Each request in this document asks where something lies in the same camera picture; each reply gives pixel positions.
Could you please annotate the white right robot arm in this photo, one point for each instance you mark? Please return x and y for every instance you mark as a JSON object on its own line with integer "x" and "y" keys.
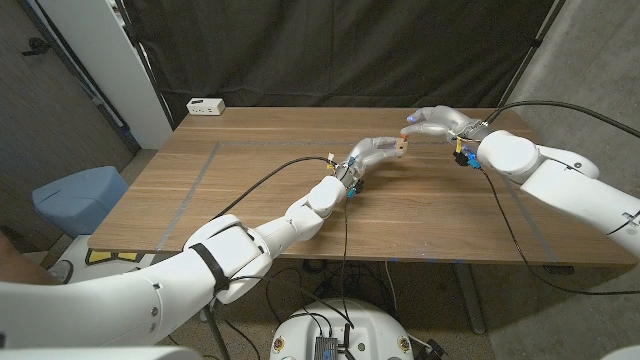
{"x": 560, "y": 185}

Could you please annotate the grey sneaker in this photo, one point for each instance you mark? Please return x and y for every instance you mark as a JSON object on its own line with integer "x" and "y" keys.
{"x": 62, "y": 271}

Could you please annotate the blue padded stool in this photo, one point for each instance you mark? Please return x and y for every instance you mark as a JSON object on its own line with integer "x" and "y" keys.
{"x": 80, "y": 200}

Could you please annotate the white power strip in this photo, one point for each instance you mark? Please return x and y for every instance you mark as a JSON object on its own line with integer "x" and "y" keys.
{"x": 205, "y": 106}

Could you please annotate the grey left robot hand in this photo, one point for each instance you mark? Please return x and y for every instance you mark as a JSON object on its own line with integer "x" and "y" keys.
{"x": 365, "y": 152}

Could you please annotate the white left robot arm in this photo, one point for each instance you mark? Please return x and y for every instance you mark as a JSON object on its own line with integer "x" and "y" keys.
{"x": 150, "y": 305}

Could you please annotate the black backdrop stand pole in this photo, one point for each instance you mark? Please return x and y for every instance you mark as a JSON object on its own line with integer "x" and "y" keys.
{"x": 147, "y": 67}
{"x": 534, "y": 50}

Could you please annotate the wooden block with holes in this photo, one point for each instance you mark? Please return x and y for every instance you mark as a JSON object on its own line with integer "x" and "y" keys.
{"x": 402, "y": 145}

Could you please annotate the black antenna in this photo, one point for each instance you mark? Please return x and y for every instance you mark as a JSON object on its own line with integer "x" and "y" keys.
{"x": 346, "y": 337}

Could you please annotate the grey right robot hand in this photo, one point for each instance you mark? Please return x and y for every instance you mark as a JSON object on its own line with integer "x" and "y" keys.
{"x": 445, "y": 122}

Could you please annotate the grey table leg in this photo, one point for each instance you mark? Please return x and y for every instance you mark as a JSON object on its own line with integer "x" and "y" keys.
{"x": 470, "y": 300}

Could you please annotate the black door frame strip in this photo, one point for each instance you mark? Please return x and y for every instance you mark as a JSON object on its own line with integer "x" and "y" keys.
{"x": 80, "y": 75}

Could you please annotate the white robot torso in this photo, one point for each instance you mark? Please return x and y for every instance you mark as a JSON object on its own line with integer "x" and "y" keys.
{"x": 370, "y": 325}

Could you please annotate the black table control panel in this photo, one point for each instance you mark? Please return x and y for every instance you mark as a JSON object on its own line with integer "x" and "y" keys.
{"x": 559, "y": 270}

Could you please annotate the person's bare leg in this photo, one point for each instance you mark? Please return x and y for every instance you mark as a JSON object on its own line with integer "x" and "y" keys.
{"x": 20, "y": 270}

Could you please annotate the grey finned electronics box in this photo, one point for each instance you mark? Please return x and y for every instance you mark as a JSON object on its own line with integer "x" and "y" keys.
{"x": 325, "y": 347}

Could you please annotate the yellow black floor sign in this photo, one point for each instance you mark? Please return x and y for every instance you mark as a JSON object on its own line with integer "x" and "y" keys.
{"x": 112, "y": 256}

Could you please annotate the black backdrop curtain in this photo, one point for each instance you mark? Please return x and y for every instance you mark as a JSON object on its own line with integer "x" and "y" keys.
{"x": 325, "y": 50}

